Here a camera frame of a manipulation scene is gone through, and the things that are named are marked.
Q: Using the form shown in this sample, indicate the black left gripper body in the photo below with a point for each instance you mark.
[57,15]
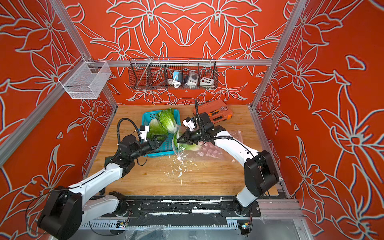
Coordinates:
[147,148]

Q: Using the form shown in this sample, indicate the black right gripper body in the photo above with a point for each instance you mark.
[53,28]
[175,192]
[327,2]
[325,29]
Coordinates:
[197,136]

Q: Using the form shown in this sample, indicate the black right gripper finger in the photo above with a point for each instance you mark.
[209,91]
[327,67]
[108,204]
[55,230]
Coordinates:
[186,136]
[184,141]

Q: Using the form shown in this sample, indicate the green chinese cabbage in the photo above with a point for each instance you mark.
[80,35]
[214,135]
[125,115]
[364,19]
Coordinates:
[183,147]
[163,124]

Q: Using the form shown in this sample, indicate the clear pink zipper bag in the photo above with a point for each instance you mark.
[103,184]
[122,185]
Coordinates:
[208,152]

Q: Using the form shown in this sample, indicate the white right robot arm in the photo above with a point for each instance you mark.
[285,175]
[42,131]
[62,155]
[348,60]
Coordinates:
[260,172]

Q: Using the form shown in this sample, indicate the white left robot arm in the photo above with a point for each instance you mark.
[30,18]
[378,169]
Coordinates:
[68,208]

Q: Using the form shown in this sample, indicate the teal plastic basket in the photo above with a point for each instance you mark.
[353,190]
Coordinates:
[166,148]

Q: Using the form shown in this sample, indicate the orange plastic tool case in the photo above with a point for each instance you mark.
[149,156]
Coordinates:
[204,110]

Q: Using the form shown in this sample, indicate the orange black adjustable wrench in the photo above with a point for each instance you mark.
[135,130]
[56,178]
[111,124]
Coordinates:
[225,112]

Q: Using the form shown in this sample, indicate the white socket cube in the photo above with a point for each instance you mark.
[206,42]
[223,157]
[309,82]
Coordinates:
[205,82]

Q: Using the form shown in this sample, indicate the white power adapter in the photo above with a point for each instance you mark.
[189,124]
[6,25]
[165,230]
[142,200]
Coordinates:
[192,79]

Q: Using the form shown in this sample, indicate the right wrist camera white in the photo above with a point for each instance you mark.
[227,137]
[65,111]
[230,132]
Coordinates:
[190,123]

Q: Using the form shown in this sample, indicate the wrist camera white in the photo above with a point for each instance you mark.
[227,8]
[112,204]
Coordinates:
[190,123]
[144,133]

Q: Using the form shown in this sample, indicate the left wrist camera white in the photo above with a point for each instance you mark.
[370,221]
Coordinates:
[144,133]

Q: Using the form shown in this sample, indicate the blue white charger with cable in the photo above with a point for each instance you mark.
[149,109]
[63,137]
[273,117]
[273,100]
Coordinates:
[176,80]

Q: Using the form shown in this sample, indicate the black wire wall basket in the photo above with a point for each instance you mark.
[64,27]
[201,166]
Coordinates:
[152,73]

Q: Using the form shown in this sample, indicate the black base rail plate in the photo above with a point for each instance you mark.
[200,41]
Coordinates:
[186,211]

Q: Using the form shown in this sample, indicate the clear acrylic wall box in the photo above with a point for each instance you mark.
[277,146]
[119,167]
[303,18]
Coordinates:
[86,82]

